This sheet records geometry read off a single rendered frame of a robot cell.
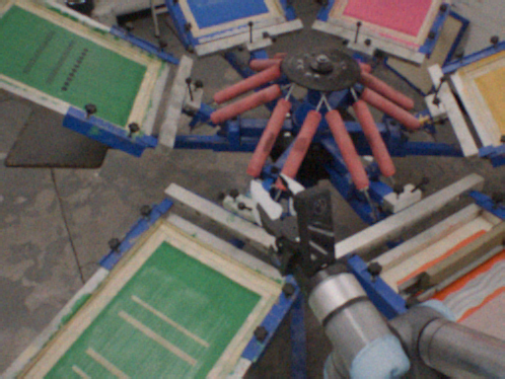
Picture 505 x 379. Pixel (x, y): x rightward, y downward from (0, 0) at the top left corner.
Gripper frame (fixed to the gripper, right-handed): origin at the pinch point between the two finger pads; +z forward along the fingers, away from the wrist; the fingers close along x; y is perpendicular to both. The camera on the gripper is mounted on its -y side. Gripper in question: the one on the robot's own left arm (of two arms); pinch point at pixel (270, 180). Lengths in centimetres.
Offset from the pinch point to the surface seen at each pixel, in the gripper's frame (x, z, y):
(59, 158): -35, 105, 78
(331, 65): 65, 69, 27
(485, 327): 61, -30, 47
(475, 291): 68, -20, 48
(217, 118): 27, 81, 53
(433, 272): 53, -11, 42
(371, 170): 72, 38, 54
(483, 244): 74, -11, 40
